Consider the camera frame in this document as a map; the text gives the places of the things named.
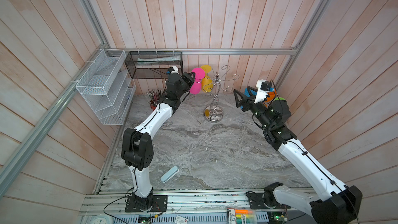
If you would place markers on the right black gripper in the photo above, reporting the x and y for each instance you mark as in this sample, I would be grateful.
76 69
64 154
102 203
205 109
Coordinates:
245 101

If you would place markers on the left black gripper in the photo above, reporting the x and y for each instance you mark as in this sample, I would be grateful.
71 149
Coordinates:
189 80

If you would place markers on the pink wine glass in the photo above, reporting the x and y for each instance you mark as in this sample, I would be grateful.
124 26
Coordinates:
199 75

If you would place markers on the blue wine glass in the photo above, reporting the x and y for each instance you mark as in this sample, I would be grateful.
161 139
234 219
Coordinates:
250 91

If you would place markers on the yellow wine glass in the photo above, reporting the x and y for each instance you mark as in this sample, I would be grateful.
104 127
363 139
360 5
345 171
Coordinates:
207 82

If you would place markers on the orange wine glass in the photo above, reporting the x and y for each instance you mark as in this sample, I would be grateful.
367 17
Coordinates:
269 97

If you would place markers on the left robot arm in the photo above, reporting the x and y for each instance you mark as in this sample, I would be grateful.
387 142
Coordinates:
137 148

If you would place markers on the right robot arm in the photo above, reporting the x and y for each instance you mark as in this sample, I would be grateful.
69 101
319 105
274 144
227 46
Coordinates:
333 201

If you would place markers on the chrome wine glass rack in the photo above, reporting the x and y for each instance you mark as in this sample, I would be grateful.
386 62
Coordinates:
213 112

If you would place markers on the bundle of pencils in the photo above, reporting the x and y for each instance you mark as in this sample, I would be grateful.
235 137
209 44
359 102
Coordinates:
155 96

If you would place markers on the red pencil cup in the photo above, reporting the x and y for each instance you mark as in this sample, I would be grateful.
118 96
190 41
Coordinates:
153 106

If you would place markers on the light blue case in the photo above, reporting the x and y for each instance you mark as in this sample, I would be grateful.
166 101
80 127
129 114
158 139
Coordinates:
169 174

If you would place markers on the highlighter marker box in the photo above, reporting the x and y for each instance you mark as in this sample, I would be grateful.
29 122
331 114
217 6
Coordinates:
241 216

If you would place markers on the white round clock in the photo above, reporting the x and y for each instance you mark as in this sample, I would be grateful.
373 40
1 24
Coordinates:
101 219

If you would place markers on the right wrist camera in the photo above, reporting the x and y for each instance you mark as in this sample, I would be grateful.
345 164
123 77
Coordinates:
263 87

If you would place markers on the black mesh wall basket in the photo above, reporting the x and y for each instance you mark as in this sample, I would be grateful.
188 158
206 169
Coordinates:
152 64

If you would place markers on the white mesh wall shelf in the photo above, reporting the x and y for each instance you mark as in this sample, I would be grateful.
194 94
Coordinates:
106 88

